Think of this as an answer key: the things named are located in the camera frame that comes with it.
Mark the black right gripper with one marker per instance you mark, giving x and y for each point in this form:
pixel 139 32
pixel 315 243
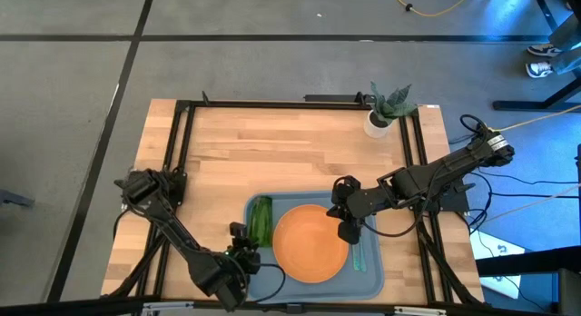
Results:
pixel 354 202

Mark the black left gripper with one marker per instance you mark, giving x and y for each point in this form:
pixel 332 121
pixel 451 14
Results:
pixel 245 259

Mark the green faceted plastic cup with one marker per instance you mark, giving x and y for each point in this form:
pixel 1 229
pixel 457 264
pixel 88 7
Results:
pixel 261 220

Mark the orange plate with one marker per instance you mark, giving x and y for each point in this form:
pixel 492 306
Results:
pixel 308 243

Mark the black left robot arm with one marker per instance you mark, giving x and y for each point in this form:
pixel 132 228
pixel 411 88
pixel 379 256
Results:
pixel 181 243

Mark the blue plastic tray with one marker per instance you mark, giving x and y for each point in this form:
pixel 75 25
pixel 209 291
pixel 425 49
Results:
pixel 318 291

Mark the green leafy plant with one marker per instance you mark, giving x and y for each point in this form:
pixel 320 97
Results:
pixel 392 105

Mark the white printed sheet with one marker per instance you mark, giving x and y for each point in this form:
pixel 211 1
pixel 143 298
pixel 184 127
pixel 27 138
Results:
pixel 497 261

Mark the black side beam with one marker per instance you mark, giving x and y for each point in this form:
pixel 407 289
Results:
pixel 526 263

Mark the black front beam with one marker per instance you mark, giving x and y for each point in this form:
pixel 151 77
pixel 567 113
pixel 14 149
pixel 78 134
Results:
pixel 68 307

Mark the grey chair leg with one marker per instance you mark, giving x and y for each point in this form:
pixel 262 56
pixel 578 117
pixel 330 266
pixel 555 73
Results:
pixel 16 199

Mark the person's shoe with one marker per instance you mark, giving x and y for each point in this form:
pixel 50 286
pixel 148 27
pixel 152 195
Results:
pixel 539 69
pixel 544 50

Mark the person's leg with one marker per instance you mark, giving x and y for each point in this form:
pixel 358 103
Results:
pixel 569 62
pixel 567 32

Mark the silver bracket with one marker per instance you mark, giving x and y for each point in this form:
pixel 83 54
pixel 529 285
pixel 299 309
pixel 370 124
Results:
pixel 420 311
pixel 165 308

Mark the black aluminium table frame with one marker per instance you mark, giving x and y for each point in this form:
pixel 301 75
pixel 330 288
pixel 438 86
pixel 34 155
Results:
pixel 272 105

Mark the black desk frame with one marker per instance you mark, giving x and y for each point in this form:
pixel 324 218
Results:
pixel 522 105

